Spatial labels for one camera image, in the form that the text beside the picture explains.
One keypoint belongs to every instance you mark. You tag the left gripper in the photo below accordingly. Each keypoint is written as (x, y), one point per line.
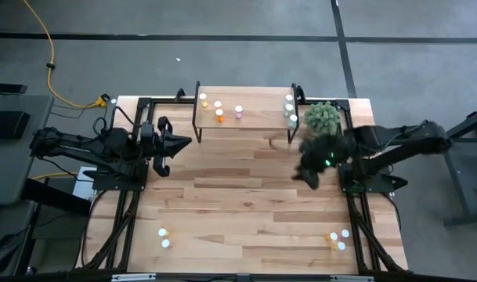
(161, 145)

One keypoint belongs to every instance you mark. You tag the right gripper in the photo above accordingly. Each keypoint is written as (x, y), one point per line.
(324, 152)

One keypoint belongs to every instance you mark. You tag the yellow medicine bottle white cap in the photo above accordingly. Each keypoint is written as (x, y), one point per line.
(341, 245)
(162, 232)
(203, 96)

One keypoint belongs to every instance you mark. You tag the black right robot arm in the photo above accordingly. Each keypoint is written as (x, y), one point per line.
(410, 145)

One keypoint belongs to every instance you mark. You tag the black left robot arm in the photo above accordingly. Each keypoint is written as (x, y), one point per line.
(73, 143)

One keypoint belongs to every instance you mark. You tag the green potted plant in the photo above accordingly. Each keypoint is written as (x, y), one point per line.
(322, 115)

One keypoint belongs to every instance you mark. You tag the white paper sheet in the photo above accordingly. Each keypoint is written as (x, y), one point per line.
(81, 188)

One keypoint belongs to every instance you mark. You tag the black desk leg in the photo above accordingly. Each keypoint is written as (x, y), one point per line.
(54, 197)

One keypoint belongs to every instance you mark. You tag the black metal stand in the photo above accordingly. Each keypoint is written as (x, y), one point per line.
(463, 196)

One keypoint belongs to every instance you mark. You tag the grey office desk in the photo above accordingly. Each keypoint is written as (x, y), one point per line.
(19, 184)

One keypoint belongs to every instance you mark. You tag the black flat bar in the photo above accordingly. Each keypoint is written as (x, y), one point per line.
(7, 88)

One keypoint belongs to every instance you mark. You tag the black device blue light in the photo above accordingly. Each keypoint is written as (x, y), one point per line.
(5, 250)

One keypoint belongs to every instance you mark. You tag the black aluminium frame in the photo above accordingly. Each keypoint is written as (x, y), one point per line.
(343, 104)

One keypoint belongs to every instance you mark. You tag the silver metal bracket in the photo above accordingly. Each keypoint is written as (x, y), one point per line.
(132, 277)
(351, 278)

